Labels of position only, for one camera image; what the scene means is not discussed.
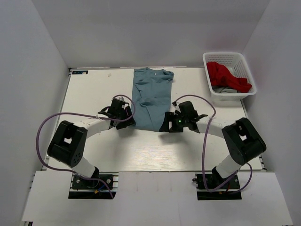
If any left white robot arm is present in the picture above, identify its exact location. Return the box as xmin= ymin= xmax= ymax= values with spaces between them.
xmin=47 ymin=97 xmax=135 ymax=188

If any blue label sticker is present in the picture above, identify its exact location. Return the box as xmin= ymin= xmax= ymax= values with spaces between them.
xmin=72 ymin=70 xmax=88 ymax=75

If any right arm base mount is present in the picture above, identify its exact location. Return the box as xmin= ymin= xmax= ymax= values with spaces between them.
xmin=192 ymin=173 xmax=243 ymax=201

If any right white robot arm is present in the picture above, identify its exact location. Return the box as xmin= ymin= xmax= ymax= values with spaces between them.
xmin=159 ymin=101 xmax=267 ymax=188

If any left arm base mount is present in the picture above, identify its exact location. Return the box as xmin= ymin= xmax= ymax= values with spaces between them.
xmin=68 ymin=173 xmax=119 ymax=200

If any red t-shirt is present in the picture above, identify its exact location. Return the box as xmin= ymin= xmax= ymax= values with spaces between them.
xmin=206 ymin=62 xmax=252 ymax=93

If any white plastic basket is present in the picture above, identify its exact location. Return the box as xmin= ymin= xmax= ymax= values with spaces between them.
xmin=203 ymin=52 xmax=257 ymax=101

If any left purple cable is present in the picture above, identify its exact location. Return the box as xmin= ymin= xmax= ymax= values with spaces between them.
xmin=36 ymin=95 xmax=136 ymax=198

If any blue-grey t-shirt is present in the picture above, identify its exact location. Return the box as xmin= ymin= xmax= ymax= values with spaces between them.
xmin=132 ymin=67 xmax=174 ymax=132

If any grey t-shirt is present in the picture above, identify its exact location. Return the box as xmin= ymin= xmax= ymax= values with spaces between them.
xmin=212 ymin=86 xmax=240 ymax=94

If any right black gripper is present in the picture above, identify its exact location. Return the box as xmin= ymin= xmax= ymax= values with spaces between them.
xmin=159 ymin=112 xmax=189 ymax=133

